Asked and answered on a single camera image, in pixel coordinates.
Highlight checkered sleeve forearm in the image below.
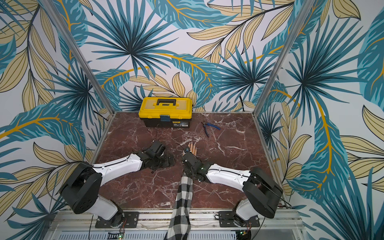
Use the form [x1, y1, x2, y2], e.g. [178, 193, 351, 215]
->
[164, 173, 193, 240]

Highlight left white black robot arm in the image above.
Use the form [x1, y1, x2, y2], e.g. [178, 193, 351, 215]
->
[59, 141, 175, 228]

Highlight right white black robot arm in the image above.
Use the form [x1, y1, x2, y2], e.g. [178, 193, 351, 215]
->
[182, 152, 283, 227]

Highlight right aluminium frame post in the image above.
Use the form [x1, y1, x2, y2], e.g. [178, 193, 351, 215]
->
[253, 0, 315, 119]

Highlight aluminium frame post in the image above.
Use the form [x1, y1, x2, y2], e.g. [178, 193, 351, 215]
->
[253, 0, 315, 119]
[41, 0, 115, 115]

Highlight blue handled pliers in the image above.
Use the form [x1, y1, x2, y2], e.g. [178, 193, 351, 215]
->
[201, 121, 222, 138]

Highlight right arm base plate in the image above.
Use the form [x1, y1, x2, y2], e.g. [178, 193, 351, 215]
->
[215, 211, 260, 228]

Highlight left aluminium frame post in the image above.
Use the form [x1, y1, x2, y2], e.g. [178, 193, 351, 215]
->
[41, 0, 115, 115]

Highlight mannequin hand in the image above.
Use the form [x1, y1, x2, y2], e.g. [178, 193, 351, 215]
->
[188, 142, 197, 156]

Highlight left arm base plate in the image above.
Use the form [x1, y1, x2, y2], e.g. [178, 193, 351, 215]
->
[95, 211, 140, 229]

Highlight yellow black toolbox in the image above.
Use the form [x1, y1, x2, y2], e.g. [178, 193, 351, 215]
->
[139, 97, 193, 128]

